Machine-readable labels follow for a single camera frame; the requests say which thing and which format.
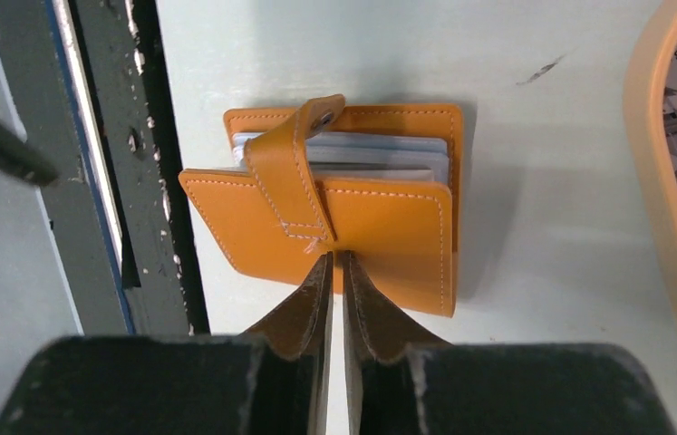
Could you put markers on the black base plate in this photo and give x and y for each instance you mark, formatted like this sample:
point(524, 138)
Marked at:
point(90, 85)

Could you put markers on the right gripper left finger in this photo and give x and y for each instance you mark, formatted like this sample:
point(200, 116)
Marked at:
point(270, 379)

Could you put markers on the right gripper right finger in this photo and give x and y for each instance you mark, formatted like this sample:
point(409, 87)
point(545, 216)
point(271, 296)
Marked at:
point(403, 379)

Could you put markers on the tan oval tray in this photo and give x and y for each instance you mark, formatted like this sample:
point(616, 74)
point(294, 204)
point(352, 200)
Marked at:
point(644, 82)

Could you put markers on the orange leather card holder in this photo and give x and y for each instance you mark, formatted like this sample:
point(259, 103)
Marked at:
point(275, 217)

